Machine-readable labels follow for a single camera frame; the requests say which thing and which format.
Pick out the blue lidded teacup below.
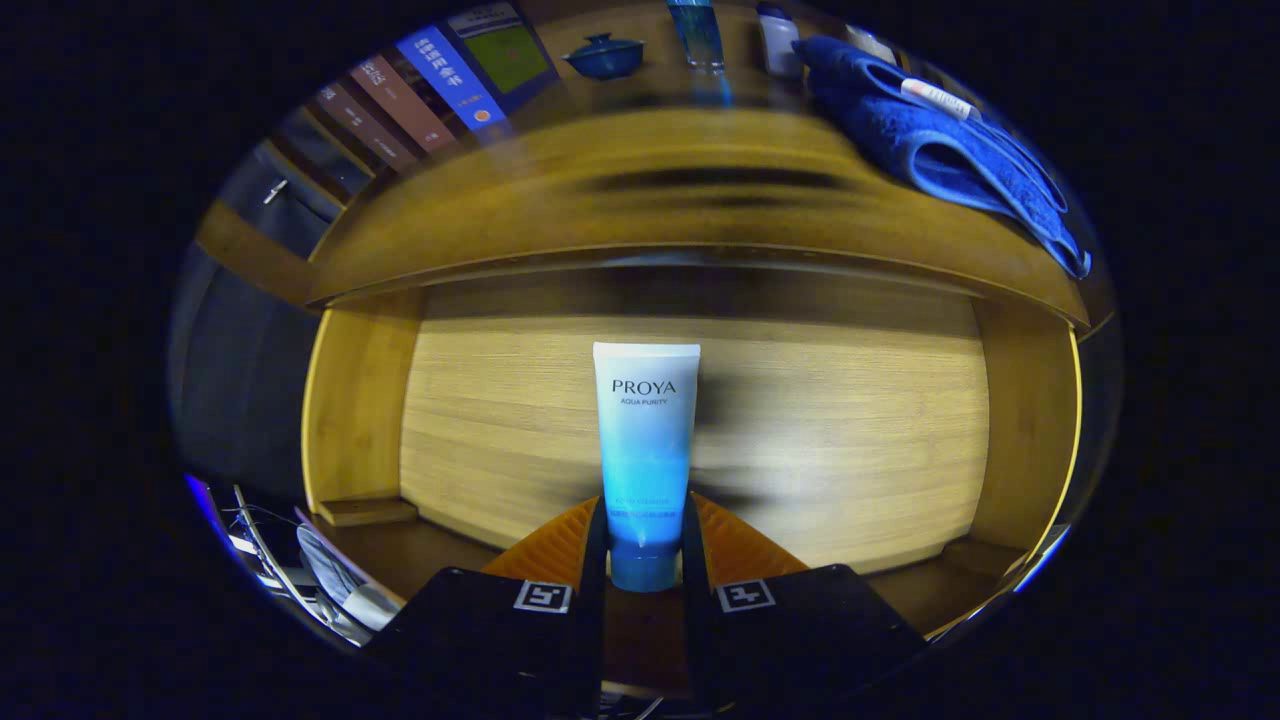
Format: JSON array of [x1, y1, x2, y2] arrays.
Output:
[[562, 33, 646, 81]]

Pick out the wooden cabinet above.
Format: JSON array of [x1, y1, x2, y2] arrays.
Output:
[[195, 0, 1116, 341]]

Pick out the white bottle blue cap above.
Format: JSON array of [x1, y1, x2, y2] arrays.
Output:
[[757, 5, 803, 79]]

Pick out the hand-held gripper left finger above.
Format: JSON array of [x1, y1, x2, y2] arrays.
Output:
[[365, 497, 609, 701]]

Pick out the blue towel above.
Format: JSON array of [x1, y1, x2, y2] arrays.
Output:
[[795, 35, 1093, 281]]

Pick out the dark brown book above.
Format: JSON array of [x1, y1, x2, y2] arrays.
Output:
[[315, 82, 419, 173]]

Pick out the blue book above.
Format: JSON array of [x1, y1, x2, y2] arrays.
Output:
[[395, 3, 559, 131]]

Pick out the blue white cosmetic tube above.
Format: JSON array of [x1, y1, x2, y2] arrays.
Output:
[[592, 342, 702, 593]]

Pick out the wooden countertop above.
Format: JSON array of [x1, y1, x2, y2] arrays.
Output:
[[305, 105, 1091, 326]]

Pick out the wooden drawer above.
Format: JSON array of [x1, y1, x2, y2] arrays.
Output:
[[300, 265, 1086, 701]]

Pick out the floor cables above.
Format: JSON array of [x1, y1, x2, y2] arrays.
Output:
[[215, 485, 341, 621]]

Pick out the clear blue bottle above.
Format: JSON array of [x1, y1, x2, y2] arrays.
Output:
[[668, 0, 726, 71]]

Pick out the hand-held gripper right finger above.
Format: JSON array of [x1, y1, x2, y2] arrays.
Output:
[[680, 492, 929, 706]]

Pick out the pale grey cloth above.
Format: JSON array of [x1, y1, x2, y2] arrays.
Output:
[[295, 520, 406, 641]]

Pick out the reddish brown book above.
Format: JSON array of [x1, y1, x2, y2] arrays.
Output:
[[350, 55, 459, 153]]

